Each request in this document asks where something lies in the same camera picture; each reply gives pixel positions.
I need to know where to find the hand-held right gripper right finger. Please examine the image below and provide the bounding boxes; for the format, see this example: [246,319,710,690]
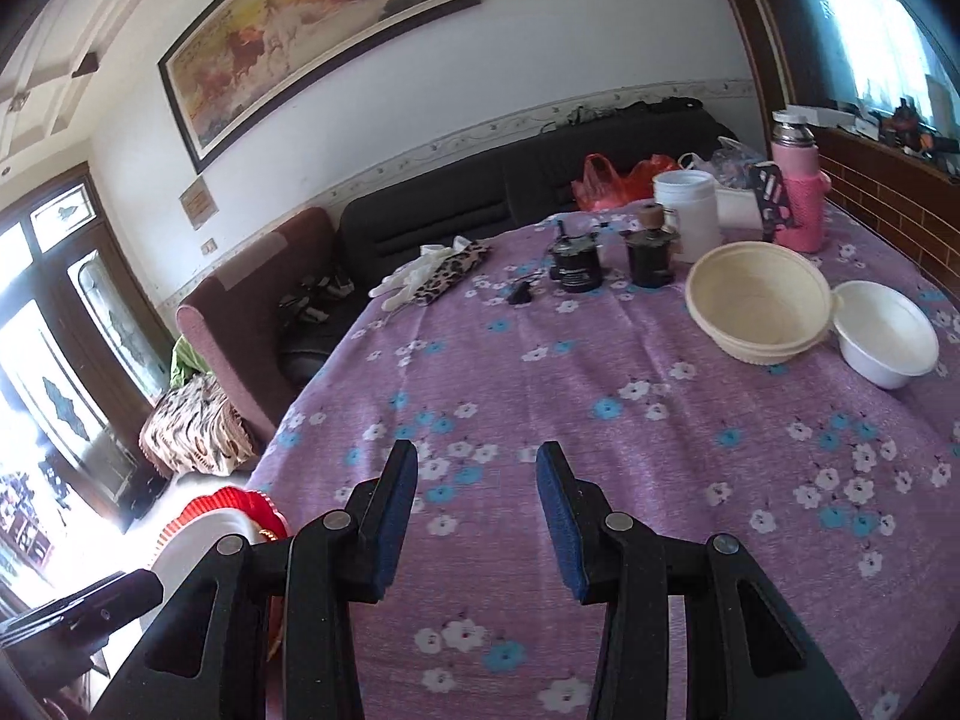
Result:
[536,441,860,720]

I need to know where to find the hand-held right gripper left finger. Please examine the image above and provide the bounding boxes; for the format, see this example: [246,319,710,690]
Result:
[90,439,419,720]

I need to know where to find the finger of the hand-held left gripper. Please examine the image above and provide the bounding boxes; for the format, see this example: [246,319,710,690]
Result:
[0,568,164,650]

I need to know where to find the large white bowl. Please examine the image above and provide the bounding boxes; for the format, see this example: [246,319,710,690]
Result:
[150,506,263,638]

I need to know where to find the red plate with gold lettering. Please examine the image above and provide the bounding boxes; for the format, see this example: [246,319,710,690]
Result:
[154,486,290,661]

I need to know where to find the cream ribbed bowl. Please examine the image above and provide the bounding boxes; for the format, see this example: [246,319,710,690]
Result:
[716,315,835,367]
[685,242,835,361]

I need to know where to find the small white bowl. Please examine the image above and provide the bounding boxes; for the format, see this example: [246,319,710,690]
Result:
[832,280,940,391]

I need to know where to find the purple floral tablecloth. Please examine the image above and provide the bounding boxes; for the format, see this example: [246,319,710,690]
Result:
[244,195,960,720]

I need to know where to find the brown patterned blanket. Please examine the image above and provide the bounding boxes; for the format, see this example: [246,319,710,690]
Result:
[139,375,260,477]

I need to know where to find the black white cloth bundle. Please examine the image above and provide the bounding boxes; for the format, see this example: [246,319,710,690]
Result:
[279,275,355,327]

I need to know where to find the white gloves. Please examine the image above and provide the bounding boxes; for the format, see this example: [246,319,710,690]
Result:
[367,236,473,312]

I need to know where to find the maroon armchair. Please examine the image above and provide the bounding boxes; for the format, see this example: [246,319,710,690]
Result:
[176,208,376,451]

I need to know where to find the leopard print pouch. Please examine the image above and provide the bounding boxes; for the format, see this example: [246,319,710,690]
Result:
[416,240,494,306]

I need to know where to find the green cloth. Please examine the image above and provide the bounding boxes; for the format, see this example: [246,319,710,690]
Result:
[171,336,207,391]

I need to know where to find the dark wooden glass door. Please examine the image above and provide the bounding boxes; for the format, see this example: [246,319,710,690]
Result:
[0,161,177,533]

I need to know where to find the brown grinder with wooden knob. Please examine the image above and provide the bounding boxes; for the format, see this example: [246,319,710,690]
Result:
[620,202,682,290]

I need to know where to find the black sofa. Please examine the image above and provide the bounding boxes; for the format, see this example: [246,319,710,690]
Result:
[281,106,740,391]

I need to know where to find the white plastic jar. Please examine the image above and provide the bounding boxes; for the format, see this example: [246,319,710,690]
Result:
[652,170,722,263]

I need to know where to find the red plastic bag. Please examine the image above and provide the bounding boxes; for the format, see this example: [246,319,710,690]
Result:
[571,154,685,212]

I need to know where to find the clear plastic bag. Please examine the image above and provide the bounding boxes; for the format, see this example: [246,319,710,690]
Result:
[679,136,773,192]

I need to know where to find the pink thermos bottle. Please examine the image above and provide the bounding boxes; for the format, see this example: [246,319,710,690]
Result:
[771,110,832,254]

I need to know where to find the brick tiled window counter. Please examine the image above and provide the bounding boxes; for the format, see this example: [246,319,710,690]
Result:
[784,101,960,301]

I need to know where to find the framed horse painting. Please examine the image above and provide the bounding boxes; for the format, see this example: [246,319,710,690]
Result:
[157,0,481,175]

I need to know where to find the red black device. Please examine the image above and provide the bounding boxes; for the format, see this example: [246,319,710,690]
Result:
[881,101,938,149]

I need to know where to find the window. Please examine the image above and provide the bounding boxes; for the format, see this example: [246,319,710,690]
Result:
[780,0,960,136]

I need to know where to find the small wall plaque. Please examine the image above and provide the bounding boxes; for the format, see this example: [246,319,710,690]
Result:
[178,176,220,231]

